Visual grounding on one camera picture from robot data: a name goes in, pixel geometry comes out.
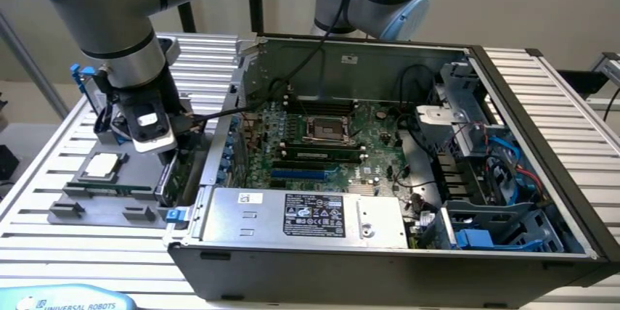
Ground red wire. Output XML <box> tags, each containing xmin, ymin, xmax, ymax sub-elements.
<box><xmin>453</xmin><ymin>123</ymin><xmax>551</xmax><ymax>209</ymax></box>

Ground grey parts rack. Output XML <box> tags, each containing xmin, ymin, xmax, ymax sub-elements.
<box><xmin>46</xmin><ymin>131</ymin><xmax>207</xmax><ymax>232</ymax></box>

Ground aluminium frame profile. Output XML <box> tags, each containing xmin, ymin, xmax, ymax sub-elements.
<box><xmin>583</xmin><ymin>51</ymin><xmax>620</xmax><ymax>105</ymax></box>

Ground CPU socket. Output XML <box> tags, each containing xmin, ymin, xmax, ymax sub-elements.
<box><xmin>301</xmin><ymin>115</ymin><xmax>361</xmax><ymax>144</ymax></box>

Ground silver CPU chip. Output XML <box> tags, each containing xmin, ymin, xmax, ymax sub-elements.
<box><xmin>79</xmin><ymin>151</ymin><xmax>123</xmax><ymax>183</ymax></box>

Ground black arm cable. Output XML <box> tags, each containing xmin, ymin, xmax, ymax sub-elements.
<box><xmin>191</xmin><ymin>0</ymin><xmax>363</xmax><ymax>124</ymax></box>

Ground blue Universal Robots cap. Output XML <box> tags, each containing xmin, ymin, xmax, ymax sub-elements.
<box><xmin>0</xmin><ymin>283</ymin><xmax>143</xmax><ymax>310</ymax></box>

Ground silver power supply unit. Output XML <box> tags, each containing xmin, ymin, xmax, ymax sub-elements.
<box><xmin>197</xmin><ymin>187</ymin><xmax>410</xmax><ymax>250</ymax></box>

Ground blue plastic disk bay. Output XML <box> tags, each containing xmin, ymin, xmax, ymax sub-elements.
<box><xmin>439</xmin><ymin>199</ymin><xmax>569</xmax><ymax>253</ymax></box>

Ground blue case latch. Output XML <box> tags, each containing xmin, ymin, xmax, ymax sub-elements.
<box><xmin>166</xmin><ymin>207</ymin><xmax>189</xmax><ymax>224</ymax></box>

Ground blue expansion slot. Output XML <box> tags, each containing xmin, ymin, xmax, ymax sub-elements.
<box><xmin>270</xmin><ymin>167</ymin><xmax>327</xmax><ymax>183</ymax></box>

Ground silver metal drive cage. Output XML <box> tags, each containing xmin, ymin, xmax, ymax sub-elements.
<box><xmin>414</xmin><ymin>61</ymin><xmax>509</xmax><ymax>160</ymax></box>

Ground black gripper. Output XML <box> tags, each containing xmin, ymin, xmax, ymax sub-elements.
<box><xmin>155</xmin><ymin>65</ymin><xmax>197</xmax><ymax>161</ymax></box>

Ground aluminium frame post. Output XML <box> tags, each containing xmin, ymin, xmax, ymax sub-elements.
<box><xmin>0</xmin><ymin>7</ymin><xmax>70</xmax><ymax>119</ymax></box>

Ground black open PC case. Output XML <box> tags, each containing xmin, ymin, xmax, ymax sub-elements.
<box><xmin>166</xmin><ymin>33</ymin><xmax>620</xmax><ymax>303</ymax></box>

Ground green RAM stick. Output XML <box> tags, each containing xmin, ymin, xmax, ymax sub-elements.
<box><xmin>65</xmin><ymin>180</ymin><xmax>153</xmax><ymax>195</ymax></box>

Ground black RAM slot bank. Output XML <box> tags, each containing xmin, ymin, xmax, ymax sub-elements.
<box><xmin>285</xmin><ymin>94</ymin><xmax>357</xmax><ymax>115</ymax></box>

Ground blue wire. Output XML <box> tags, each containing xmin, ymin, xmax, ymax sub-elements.
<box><xmin>485</xmin><ymin>134</ymin><xmax>539</xmax><ymax>195</ymax></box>

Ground black fan shroud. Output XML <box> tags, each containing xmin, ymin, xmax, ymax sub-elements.
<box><xmin>429</xmin><ymin>148</ymin><xmax>489</xmax><ymax>205</ymax></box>

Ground green motherboard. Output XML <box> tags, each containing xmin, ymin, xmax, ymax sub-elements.
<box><xmin>237</xmin><ymin>98</ymin><xmax>425</xmax><ymax>197</ymax></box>

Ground installed black RAM stick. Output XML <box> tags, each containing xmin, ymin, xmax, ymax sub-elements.
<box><xmin>277</xmin><ymin>144</ymin><xmax>366</xmax><ymax>163</ymax></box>

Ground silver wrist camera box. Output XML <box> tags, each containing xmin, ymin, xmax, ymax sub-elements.
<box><xmin>126</xmin><ymin>101</ymin><xmax>179</xmax><ymax>154</ymax></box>

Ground green graphics card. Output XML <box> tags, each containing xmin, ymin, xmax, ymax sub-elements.
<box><xmin>154</xmin><ymin>148</ymin><xmax>207</xmax><ymax>206</ymax></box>

